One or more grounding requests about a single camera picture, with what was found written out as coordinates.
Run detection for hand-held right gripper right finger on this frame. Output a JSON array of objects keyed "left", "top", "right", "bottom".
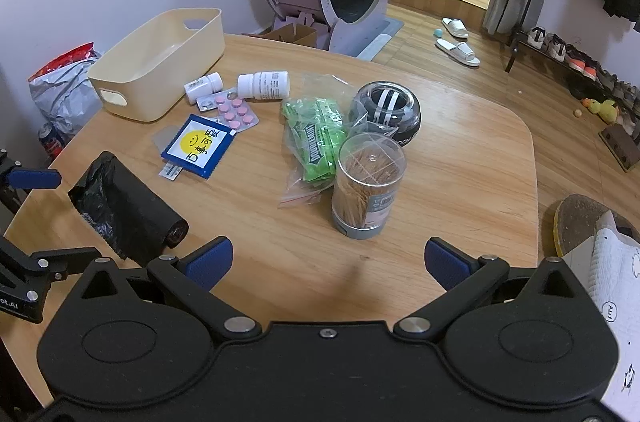
[{"left": 392, "top": 237, "right": 584, "bottom": 344}]

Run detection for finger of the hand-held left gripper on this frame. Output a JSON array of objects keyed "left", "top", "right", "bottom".
[
  {"left": 0, "top": 147, "right": 62, "bottom": 209},
  {"left": 0, "top": 235, "right": 102, "bottom": 287}
]

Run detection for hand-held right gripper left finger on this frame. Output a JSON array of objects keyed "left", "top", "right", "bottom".
[{"left": 75, "top": 236, "right": 263, "bottom": 344}]

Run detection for black trash bag roll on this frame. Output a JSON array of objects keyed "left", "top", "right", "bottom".
[{"left": 67, "top": 151, "right": 190, "bottom": 268}]

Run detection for clear toothpick jar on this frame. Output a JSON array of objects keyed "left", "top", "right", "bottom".
[{"left": 331, "top": 133, "right": 407, "bottom": 241}]

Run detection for blue smiley face sachet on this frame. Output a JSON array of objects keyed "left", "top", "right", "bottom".
[{"left": 160, "top": 113, "right": 237, "bottom": 179}]

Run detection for pink pill blister pack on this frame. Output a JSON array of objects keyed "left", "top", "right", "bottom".
[{"left": 212, "top": 95, "right": 261, "bottom": 134}]

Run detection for bag of green vegetables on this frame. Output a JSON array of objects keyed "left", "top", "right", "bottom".
[{"left": 277, "top": 72, "right": 363, "bottom": 207}]

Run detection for cream plastic basket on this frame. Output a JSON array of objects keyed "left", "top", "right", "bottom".
[{"left": 88, "top": 7, "right": 226, "bottom": 123}]

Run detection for small white pill bottle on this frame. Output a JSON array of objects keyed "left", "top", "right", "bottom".
[{"left": 183, "top": 71, "right": 224, "bottom": 106}]

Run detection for large white pill bottle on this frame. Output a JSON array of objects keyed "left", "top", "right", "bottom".
[{"left": 236, "top": 70, "right": 291, "bottom": 102}]

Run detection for red and grey plastic bag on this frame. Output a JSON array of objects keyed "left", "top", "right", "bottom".
[{"left": 27, "top": 42, "right": 104, "bottom": 141}]

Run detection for cork sole slipper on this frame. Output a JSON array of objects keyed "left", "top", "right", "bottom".
[{"left": 552, "top": 193, "right": 640, "bottom": 259}]

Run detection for silver foil blister pack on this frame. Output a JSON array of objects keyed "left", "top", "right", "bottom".
[{"left": 196, "top": 86, "right": 239, "bottom": 112}]

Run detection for white printed cloth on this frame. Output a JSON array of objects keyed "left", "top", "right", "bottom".
[{"left": 562, "top": 209, "right": 640, "bottom": 421}]

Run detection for brown cardboard scratcher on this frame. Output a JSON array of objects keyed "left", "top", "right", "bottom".
[{"left": 600, "top": 122, "right": 640, "bottom": 173}]

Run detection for white slipper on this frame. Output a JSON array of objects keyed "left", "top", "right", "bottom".
[
  {"left": 434, "top": 38, "right": 482, "bottom": 68},
  {"left": 441, "top": 17, "right": 470, "bottom": 40}
]

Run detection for yellow duck toy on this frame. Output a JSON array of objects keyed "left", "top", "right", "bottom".
[{"left": 580, "top": 98, "right": 620, "bottom": 126}]

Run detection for open cardboard box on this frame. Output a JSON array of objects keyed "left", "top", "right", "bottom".
[{"left": 242, "top": 22, "right": 319, "bottom": 50}]

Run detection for row of shoes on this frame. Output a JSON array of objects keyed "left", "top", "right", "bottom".
[{"left": 525, "top": 25, "right": 640, "bottom": 128}]

